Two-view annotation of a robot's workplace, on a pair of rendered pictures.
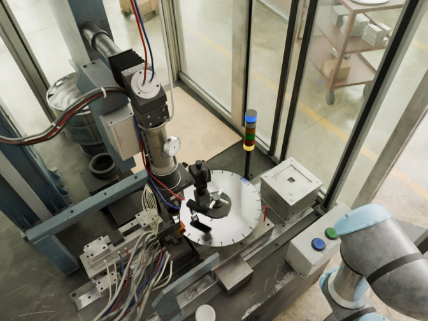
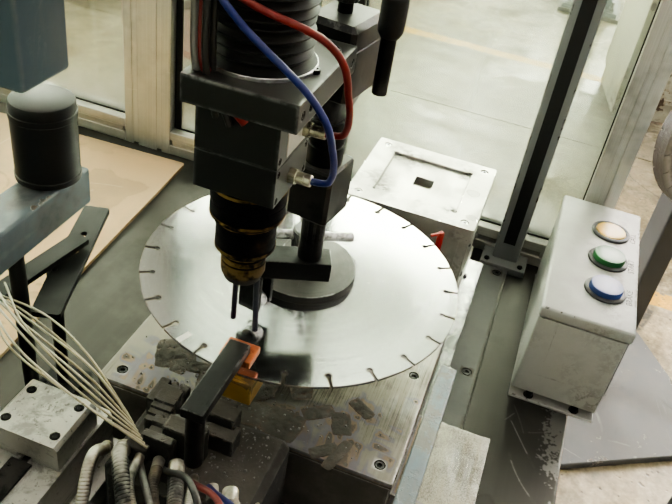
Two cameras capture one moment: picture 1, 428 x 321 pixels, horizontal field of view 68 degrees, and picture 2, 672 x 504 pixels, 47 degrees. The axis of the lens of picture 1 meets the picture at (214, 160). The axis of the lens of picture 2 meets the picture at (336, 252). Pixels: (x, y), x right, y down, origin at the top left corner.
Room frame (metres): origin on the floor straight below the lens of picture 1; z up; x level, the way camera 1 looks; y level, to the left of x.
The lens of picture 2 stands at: (0.15, 0.41, 1.45)
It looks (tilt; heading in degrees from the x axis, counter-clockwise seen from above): 36 degrees down; 317
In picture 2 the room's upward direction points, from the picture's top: 10 degrees clockwise
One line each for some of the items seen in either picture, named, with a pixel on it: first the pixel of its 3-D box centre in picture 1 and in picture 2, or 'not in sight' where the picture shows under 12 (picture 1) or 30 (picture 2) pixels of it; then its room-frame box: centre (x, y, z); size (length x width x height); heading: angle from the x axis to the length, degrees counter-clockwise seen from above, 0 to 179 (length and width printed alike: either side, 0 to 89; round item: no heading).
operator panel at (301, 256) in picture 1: (323, 240); (577, 300); (0.54, -0.40, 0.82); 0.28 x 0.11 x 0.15; 123
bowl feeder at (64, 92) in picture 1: (94, 118); not in sight; (1.19, 0.57, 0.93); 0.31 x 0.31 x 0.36
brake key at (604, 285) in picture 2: (318, 244); (604, 290); (0.49, -0.35, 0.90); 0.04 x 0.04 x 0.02
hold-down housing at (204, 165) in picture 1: (200, 183); (330, 108); (0.58, 0.04, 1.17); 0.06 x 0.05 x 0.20; 114
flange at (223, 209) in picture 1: (216, 202); (303, 260); (0.64, 0.00, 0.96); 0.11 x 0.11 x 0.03
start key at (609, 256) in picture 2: (331, 234); (607, 260); (0.53, -0.41, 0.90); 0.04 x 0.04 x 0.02
